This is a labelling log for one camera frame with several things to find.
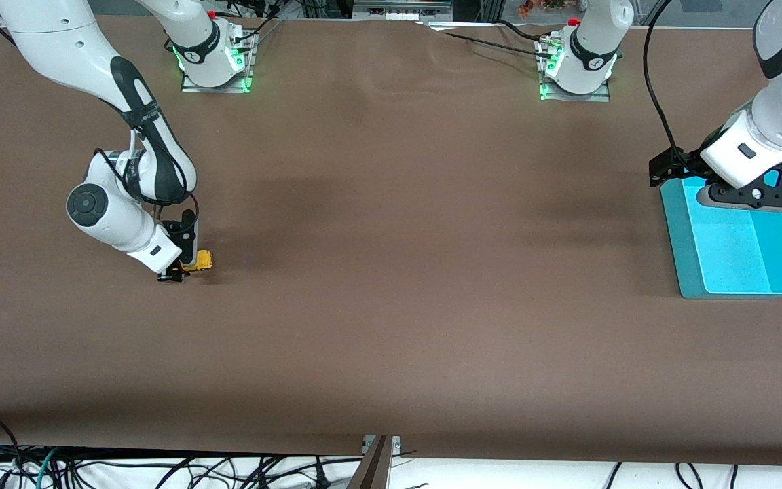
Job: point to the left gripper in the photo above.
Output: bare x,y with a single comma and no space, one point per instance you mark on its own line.
666,167

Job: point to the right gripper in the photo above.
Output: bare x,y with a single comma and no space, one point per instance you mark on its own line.
183,234

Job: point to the yellow beetle toy car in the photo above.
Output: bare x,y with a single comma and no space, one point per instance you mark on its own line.
201,261

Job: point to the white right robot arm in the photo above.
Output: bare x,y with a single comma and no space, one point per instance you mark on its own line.
58,41

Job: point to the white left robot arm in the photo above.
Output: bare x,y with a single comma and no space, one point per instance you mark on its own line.
591,47

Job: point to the turquoise plastic bin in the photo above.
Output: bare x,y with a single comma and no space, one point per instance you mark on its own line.
737,258

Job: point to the brown table cover sheet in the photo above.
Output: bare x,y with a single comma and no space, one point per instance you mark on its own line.
391,305

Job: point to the orange decorative items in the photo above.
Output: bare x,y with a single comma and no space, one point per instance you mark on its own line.
527,8

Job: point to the dark table support bar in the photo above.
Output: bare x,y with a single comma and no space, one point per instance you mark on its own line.
374,468

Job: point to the grey equipment box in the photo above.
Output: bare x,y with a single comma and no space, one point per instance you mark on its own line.
432,8

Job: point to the white connector strip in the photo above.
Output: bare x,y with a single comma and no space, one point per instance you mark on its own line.
404,16

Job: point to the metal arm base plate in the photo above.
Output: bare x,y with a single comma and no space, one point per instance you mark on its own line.
594,97
194,88

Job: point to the silver table bracket plate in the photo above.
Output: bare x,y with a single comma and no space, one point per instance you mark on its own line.
396,445

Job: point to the aluminium frame post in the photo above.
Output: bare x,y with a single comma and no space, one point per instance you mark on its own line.
493,8

